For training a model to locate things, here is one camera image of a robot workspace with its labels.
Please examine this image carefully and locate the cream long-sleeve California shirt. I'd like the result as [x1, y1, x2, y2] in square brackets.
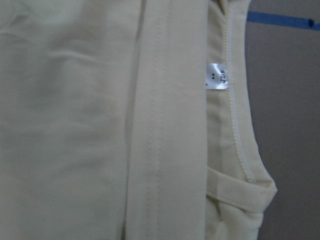
[0, 0, 277, 240]

